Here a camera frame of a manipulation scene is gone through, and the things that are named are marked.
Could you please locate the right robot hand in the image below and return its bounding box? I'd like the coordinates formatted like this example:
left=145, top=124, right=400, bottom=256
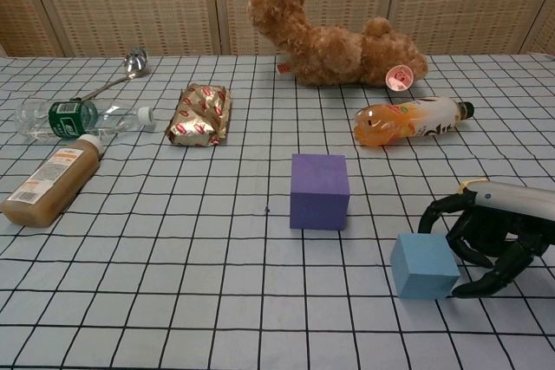
left=418, top=181, right=555, bottom=300

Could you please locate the light blue foam cube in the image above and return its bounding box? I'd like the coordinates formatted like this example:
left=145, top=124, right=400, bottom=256
left=389, top=233, right=461, bottom=301

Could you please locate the light blue checkered tablecloth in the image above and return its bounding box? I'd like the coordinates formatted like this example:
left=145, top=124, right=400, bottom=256
left=0, top=53, right=555, bottom=370

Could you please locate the orange juice bottle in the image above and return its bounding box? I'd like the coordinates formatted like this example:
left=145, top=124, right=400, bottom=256
left=353, top=96, right=475, bottom=147

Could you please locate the gold foil snack packet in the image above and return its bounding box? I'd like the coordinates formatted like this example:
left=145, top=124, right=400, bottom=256
left=166, top=82, right=232, bottom=148

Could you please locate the brown liquid bottle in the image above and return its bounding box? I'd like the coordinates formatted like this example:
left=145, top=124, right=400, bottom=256
left=0, top=133, right=104, bottom=227

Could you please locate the clear water bottle green label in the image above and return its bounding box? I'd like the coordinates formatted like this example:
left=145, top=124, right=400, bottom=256
left=14, top=99, right=156, bottom=141

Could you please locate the purple foam cube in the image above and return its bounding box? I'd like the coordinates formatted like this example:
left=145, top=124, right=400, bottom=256
left=289, top=153, right=351, bottom=230

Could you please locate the brown teddy bear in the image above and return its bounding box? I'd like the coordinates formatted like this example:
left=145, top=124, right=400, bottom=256
left=247, top=0, right=429, bottom=93

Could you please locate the metal ladle black handle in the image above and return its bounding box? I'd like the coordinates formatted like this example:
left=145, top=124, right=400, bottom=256
left=71, top=47, right=149, bottom=102

